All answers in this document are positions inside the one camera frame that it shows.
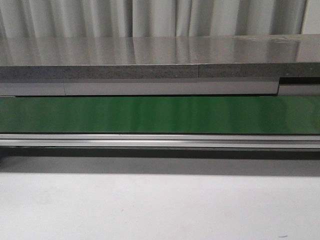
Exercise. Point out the green conveyor belt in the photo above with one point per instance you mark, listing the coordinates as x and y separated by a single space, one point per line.
162 114

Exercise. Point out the grey stone slab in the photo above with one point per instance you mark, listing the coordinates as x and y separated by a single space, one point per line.
160 57

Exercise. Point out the grey metal panel under slab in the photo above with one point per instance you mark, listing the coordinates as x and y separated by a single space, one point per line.
288 86

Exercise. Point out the white pleated curtain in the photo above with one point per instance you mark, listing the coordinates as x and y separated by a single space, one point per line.
149 18

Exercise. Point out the aluminium conveyor frame rail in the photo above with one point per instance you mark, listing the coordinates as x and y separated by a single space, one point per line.
219 141

